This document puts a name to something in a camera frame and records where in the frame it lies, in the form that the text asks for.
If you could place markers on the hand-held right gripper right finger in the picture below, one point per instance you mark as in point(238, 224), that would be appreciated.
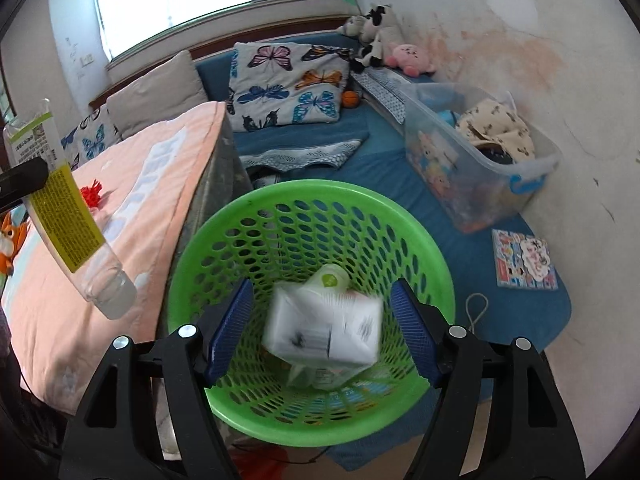
point(415, 332)

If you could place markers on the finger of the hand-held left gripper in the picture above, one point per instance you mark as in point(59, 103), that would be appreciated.
point(22, 180)

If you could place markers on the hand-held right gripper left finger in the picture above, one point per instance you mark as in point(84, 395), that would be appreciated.
point(227, 332)

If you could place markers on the clear tube with yellow label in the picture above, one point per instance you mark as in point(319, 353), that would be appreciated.
point(65, 210)

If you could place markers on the white milk carton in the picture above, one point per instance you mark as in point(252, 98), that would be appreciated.
point(320, 325)

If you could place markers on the white pouch with coloured print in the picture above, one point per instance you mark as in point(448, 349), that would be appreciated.
point(327, 277)

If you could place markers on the green plastic basket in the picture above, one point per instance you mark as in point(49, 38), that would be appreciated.
point(310, 195)

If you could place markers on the small butterfly print pillow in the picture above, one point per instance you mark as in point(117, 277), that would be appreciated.
point(92, 140)

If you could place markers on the clear plastic wrapper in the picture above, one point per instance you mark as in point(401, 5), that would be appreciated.
point(325, 377)

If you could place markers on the peach blanket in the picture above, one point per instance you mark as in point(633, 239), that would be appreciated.
point(150, 200)

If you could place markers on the colourful children's book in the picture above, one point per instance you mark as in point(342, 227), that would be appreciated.
point(525, 260)

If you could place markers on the red plastic bag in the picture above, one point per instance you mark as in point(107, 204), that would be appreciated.
point(265, 467)

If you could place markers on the beige pillow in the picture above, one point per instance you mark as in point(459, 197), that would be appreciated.
point(155, 95)

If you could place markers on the grey quilted cover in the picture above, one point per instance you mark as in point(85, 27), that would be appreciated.
point(220, 170)

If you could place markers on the blue bed mat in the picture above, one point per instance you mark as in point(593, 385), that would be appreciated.
point(390, 170)

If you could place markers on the blue white patterned blanket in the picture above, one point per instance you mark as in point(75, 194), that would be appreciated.
point(300, 157)

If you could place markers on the dark cloth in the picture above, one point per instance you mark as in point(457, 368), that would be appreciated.
point(495, 154)

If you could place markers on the clear plastic storage box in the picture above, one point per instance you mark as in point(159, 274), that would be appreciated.
point(440, 130)

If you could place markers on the blue toy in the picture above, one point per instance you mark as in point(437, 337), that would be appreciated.
point(450, 117)

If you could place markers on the cream printed cloth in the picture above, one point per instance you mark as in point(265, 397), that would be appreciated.
point(495, 120)

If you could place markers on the small orange basketball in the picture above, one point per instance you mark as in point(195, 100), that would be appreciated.
point(351, 99)

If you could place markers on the folded blue patterned cloth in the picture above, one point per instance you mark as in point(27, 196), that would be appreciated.
point(385, 92)

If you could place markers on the large butterfly print pillow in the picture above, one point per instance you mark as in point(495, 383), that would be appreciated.
point(280, 90)

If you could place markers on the pink round plush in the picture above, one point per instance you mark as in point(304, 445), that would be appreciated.
point(410, 57)

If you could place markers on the black and white cow plush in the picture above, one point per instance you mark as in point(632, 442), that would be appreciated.
point(382, 35)

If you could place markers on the grey plush toy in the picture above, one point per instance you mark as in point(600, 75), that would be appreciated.
point(351, 26)

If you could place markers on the white wall switch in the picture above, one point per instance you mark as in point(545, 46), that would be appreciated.
point(87, 59)

